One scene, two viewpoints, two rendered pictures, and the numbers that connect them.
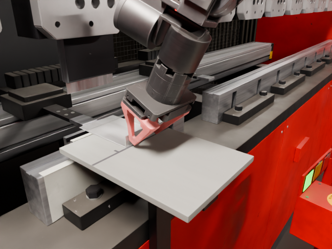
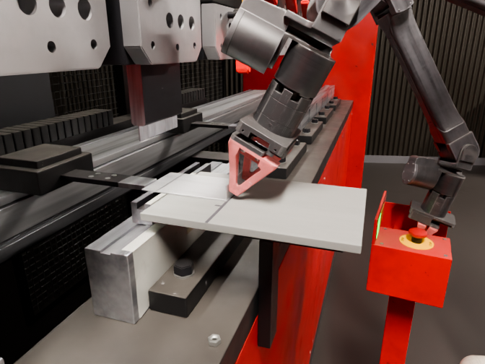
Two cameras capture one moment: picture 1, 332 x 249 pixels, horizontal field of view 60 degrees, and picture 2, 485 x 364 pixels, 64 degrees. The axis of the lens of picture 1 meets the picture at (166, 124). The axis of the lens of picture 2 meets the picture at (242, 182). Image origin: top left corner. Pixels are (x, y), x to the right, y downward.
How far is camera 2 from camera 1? 22 cm
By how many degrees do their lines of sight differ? 20
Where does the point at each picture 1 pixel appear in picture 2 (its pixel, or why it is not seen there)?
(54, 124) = (64, 202)
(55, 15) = (151, 32)
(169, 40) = (296, 61)
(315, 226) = (395, 273)
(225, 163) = (347, 198)
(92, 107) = not seen: hidden behind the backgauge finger
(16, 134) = (18, 219)
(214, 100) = not seen: hidden behind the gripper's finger
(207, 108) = not seen: hidden behind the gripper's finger
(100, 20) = (184, 43)
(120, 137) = (208, 192)
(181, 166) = (307, 207)
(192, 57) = (321, 79)
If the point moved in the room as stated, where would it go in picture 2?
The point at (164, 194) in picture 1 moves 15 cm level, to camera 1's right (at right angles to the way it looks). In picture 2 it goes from (317, 232) to (424, 213)
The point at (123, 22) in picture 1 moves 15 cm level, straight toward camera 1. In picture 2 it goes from (239, 41) to (329, 39)
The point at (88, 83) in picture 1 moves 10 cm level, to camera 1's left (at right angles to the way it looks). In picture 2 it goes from (157, 128) to (79, 133)
